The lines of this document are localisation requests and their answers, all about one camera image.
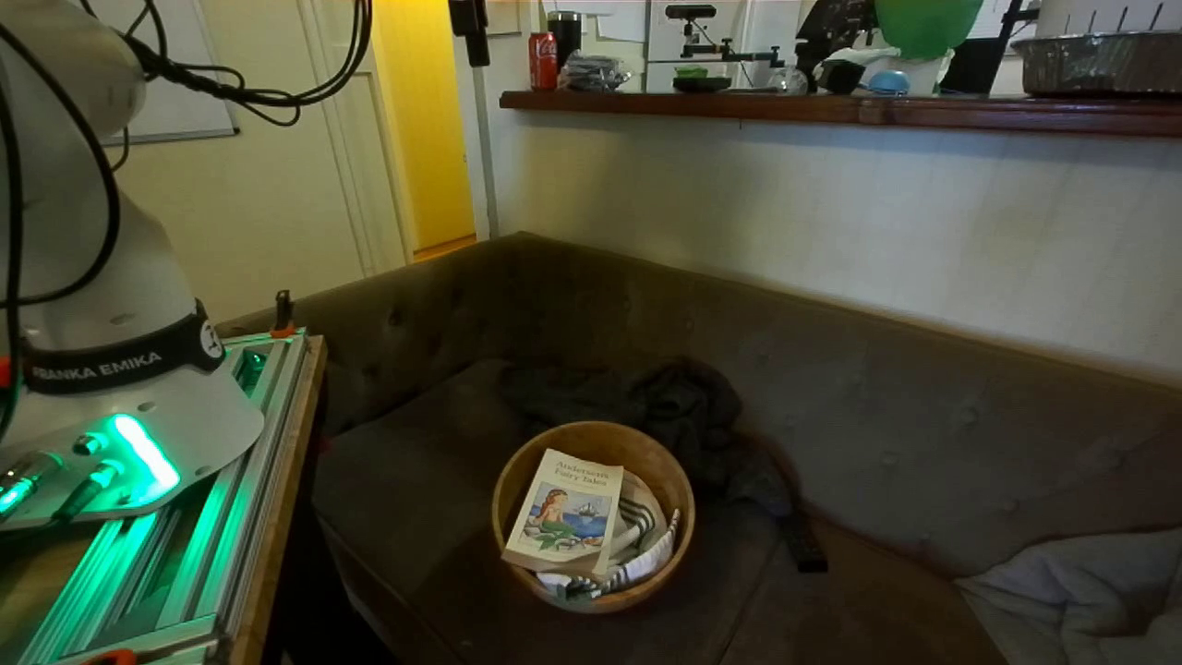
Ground dark fleece cloth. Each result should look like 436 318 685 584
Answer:
500 359 829 573

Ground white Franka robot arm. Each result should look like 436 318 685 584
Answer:
0 0 262 528

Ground dark brown couch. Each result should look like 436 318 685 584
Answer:
283 236 1182 665

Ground round wooden bowl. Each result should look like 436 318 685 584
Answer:
491 419 694 614

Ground green balloon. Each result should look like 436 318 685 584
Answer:
874 0 981 59

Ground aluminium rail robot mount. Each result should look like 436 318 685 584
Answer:
0 332 330 665

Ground metal dish rack tray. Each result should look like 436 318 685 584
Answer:
1011 31 1182 94

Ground red can on shelf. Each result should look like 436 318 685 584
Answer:
528 31 557 93

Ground white striped items in bowl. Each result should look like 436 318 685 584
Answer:
541 471 680 600

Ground illustrated paperback book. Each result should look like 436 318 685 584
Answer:
501 448 626 573

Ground grey pillow on couch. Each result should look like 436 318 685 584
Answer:
960 528 1182 665

